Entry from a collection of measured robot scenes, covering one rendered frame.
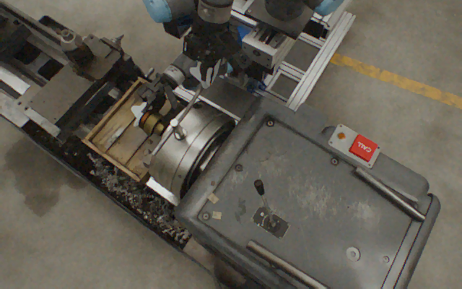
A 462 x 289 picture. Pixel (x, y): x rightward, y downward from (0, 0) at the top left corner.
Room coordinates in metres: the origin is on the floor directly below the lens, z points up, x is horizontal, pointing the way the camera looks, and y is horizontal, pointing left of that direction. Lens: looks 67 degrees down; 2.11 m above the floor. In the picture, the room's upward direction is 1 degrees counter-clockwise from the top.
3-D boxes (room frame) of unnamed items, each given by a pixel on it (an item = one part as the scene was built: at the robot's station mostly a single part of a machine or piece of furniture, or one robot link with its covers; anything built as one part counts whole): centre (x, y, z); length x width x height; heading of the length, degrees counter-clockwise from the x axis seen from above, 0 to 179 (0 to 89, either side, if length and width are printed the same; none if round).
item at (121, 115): (0.55, 0.36, 0.89); 0.36 x 0.30 x 0.04; 144
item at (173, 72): (0.67, 0.20, 1.08); 0.08 x 0.05 x 0.08; 54
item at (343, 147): (0.31, -0.35, 1.23); 0.13 x 0.08 x 0.05; 54
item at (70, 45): (0.81, 0.59, 1.13); 0.08 x 0.08 x 0.03
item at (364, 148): (0.30, -0.37, 1.26); 0.06 x 0.06 x 0.02; 54
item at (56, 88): (0.76, 0.62, 0.95); 0.43 x 0.17 x 0.05; 144
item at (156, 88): (0.61, 0.26, 1.08); 0.12 x 0.09 x 0.08; 144
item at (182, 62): (0.73, 0.16, 1.07); 0.11 x 0.08 x 0.09; 144
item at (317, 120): (0.40, -0.23, 1.24); 0.09 x 0.08 x 0.03; 54
